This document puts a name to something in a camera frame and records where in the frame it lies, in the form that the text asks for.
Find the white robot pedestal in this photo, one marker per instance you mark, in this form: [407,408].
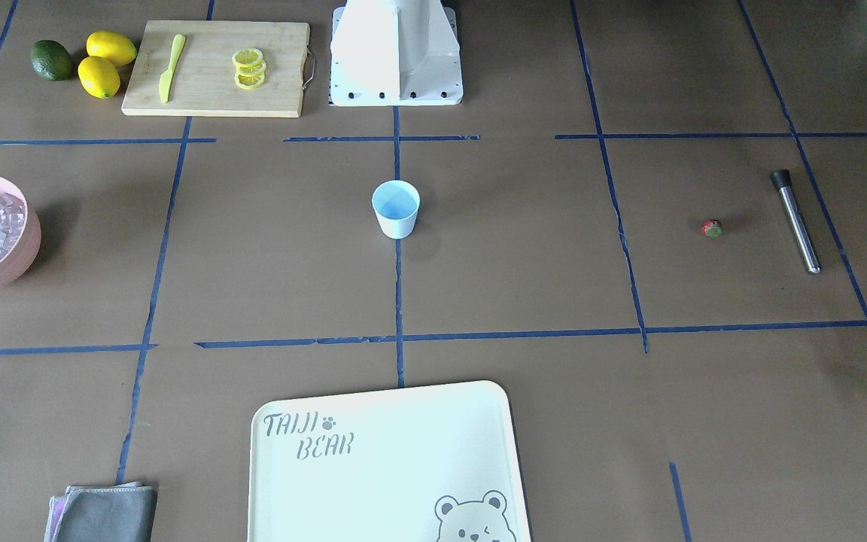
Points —
[395,53]

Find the grey folded cloth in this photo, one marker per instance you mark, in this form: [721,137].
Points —
[122,512]

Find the light blue cup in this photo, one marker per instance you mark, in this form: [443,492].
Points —
[396,205]

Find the cream bear tray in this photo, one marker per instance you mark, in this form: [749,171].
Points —
[428,463]

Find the wooden cutting board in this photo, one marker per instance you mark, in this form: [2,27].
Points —
[203,85]

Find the yellow lemon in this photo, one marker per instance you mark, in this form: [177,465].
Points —
[99,77]
[117,48]

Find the green lime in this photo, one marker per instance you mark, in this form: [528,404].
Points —
[51,61]

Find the yellow lemon near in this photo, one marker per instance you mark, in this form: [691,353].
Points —
[99,77]

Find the steel muddler black tip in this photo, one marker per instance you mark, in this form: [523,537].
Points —
[783,184]

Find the yellow lemon far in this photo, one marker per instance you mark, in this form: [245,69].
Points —
[117,48]

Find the small strawberry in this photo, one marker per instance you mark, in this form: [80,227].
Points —
[712,228]

